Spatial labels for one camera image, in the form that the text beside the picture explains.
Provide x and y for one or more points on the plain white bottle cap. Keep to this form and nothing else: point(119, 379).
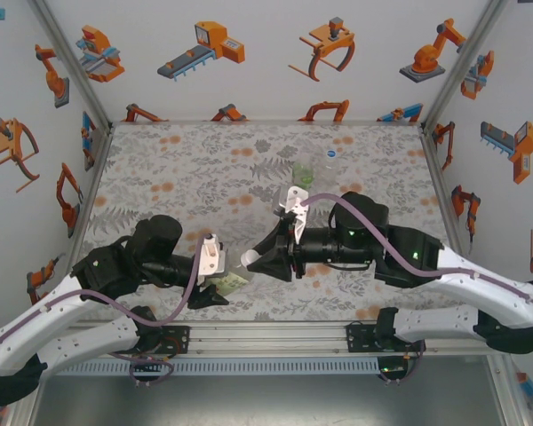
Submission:
point(250, 258)

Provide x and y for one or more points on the yellow label plastic bottle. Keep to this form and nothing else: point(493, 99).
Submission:
point(231, 281)

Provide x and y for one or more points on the clear unlabelled plastic bottle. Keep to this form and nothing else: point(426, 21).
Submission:
point(331, 173)

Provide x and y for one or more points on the green label plastic bottle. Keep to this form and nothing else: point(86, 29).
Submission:
point(303, 175)

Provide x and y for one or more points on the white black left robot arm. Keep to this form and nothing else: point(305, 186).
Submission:
point(35, 321)

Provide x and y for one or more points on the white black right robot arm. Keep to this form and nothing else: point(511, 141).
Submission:
point(493, 288)

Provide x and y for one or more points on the floral printed tablecloth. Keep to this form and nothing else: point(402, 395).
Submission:
point(160, 155)

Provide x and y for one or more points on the small circuit board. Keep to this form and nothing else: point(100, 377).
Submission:
point(388, 369)

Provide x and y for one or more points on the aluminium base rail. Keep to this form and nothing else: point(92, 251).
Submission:
point(266, 339)

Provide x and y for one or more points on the aluminium table side rail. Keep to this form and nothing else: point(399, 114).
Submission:
point(439, 177)
point(94, 177)

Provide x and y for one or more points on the aluminium frame post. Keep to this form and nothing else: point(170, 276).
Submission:
point(461, 66)
point(74, 66)

